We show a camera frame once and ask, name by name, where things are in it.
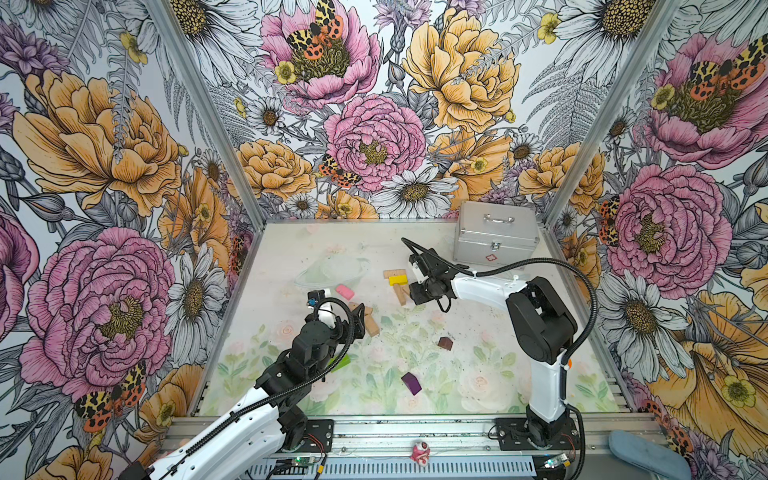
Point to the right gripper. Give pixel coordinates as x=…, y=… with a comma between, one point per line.
x=416, y=295

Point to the aluminium front rail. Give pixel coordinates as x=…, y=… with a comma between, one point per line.
x=379, y=447

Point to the grey blue cushion pad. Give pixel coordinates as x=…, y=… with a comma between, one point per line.
x=648, y=456

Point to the green wood block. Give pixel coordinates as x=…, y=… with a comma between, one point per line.
x=346, y=360

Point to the silver metal first-aid case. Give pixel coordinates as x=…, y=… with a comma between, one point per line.
x=494, y=235

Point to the pink wood block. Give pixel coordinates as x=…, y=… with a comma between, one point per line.
x=346, y=292

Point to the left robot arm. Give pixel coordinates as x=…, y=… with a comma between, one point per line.
x=267, y=418

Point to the purple wood block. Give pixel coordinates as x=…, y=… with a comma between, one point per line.
x=412, y=383

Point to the natural wood block with hole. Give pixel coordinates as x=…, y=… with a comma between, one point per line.
x=368, y=310

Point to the yellow wood block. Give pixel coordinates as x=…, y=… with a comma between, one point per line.
x=398, y=280

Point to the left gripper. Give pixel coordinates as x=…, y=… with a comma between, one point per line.
x=348, y=336

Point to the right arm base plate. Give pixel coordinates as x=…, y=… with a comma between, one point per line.
x=521, y=433

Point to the dark brown wood block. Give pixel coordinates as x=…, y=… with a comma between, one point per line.
x=445, y=343

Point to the natural block behind yellow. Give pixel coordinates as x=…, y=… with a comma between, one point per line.
x=394, y=272

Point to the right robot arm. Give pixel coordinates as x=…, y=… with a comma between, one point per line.
x=544, y=329

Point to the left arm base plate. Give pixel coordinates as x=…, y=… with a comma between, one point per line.
x=310, y=436

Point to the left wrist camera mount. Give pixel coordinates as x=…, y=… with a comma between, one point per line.
x=318, y=299

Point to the small pink red toy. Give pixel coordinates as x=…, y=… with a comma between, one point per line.
x=420, y=453

